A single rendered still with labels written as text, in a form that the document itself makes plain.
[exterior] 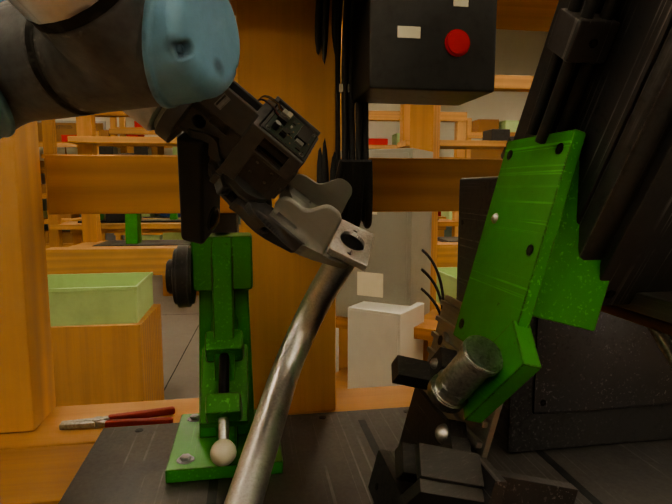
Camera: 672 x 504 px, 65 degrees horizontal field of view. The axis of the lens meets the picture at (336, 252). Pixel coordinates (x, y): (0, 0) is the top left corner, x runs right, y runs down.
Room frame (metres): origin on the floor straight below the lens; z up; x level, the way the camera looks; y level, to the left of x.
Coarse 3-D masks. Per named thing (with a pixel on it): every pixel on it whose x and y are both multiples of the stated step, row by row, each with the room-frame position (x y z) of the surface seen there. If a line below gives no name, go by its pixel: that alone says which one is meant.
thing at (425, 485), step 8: (424, 480) 0.42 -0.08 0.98; (432, 480) 0.43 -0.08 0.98; (408, 488) 0.44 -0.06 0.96; (416, 488) 0.42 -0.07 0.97; (424, 488) 0.42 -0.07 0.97; (432, 488) 0.42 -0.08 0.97; (440, 488) 0.42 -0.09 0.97; (448, 488) 0.43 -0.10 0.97; (456, 488) 0.43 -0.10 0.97; (464, 488) 0.43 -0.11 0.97; (472, 488) 0.43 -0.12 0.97; (400, 496) 0.45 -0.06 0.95; (408, 496) 0.43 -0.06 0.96; (416, 496) 0.42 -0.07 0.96; (424, 496) 0.42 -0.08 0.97; (432, 496) 0.42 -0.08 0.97; (440, 496) 0.42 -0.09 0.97; (448, 496) 0.42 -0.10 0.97; (456, 496) 0.42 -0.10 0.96; (464, 496) 0.42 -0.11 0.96; (472, 496) 0.43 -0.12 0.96; (480, 496) 0.43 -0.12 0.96
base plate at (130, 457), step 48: (144, 432) 0.68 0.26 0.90; (288, 432) 0.68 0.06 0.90; (336, 432) 0.68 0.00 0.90; (384, 432) 0.68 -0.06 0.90; (96, 480) 0.56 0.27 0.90; (144, 480) 0.56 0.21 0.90; (288, 480) 0.56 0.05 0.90; (336, 480) 0.56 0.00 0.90; (576, 480) 0.56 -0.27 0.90; (624, 480) 0.56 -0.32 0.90
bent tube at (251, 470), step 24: (336, 240) 0.51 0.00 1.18; (360, 240) 0.53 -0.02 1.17; (360, 264) 0.49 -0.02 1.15; (312, 288) 0.54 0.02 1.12; (336, 288) 0.53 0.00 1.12; (312, 312) 0.55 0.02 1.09; (288, 336) 0.55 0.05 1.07; (312, 336) 0.55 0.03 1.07; (288, 360) 0.53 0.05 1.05; (288, 384) 0.51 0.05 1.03; (264, 408) 0.47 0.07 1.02; (288, 408) 0.49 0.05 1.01; (264, 432) 0.45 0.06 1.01; (240, 456) 0.44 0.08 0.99; (264, 456) 0.43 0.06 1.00; (240, 480) 0.41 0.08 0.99; (264, 480) 0.41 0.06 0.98
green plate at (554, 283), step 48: (528, 144) 0.51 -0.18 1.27; (576, 144) 0.44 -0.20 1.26; (528, 192) 0.48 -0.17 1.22; (576, 192) 0.46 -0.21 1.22; (480, 240) 0.55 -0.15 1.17; (528, 240) 0.46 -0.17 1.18; (576, 240) 0.46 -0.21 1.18; (480, 288) 0.52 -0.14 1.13; (528, 288) 0.44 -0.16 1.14; (576, 288) 0.46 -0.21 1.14
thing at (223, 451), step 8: (224, 424) 0.55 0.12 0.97; (224, 432) 0.55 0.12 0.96; (224, 440) 0.54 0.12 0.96; (216, 448) 0.53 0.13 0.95; (224, 448) 0.53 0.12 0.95; (232, 448) 0.53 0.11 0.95; (216, 456) 0.52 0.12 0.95; (224, 456) 0.52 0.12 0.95; (232, 456) 0.53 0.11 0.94; (216, 464) 0.53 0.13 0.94; (224, 464) 0.53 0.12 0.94
